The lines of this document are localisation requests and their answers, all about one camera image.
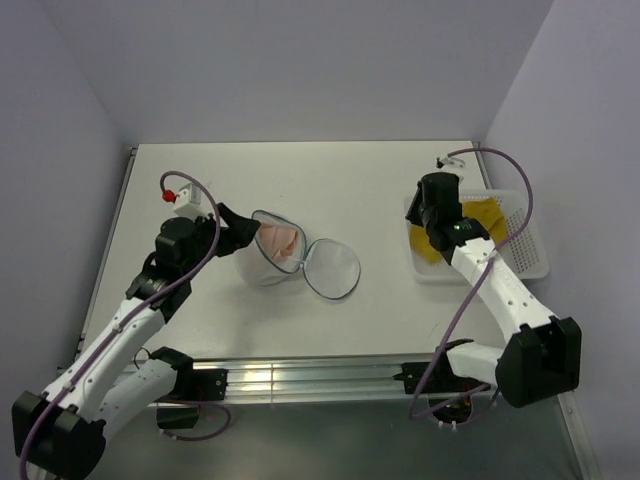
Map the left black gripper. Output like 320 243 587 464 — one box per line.
183 202 259 278

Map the yellow cloth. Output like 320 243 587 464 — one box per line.
409 198 507 264

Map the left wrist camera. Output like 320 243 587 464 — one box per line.
162 183 204 220

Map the pink bra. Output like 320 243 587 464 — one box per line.
257 224 299 263

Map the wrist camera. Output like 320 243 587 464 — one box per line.
162 183 204 220
436 155 466 173

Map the aluminium rail frame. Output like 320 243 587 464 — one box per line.
29 142 601 480

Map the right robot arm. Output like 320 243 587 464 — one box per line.
406 172 582 408

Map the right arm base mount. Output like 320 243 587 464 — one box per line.
393 359 481 427

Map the white mesh laundry bag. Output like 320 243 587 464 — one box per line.
234 210 361 301

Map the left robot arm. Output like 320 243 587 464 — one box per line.
11 204 260 479

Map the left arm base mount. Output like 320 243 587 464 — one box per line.
155 368 228 433

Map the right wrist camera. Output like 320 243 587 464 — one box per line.
436 155 466 173

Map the white plastic basket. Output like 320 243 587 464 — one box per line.
404 189 550 285

